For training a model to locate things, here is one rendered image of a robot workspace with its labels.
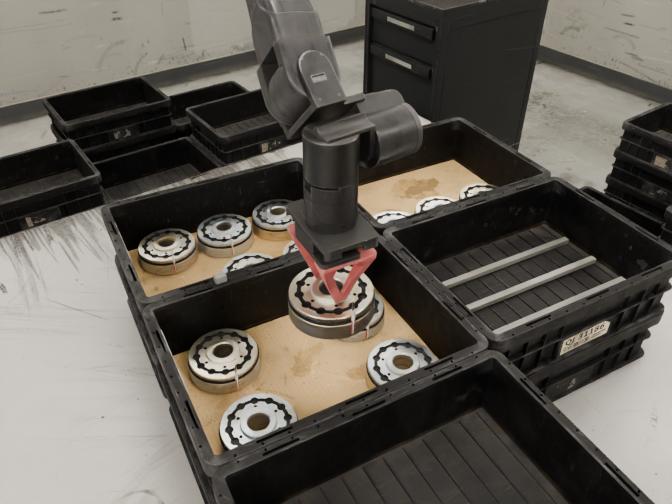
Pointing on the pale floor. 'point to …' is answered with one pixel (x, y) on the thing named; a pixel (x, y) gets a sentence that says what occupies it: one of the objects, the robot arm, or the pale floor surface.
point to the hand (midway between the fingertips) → (330, 283)
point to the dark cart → (456, 58)
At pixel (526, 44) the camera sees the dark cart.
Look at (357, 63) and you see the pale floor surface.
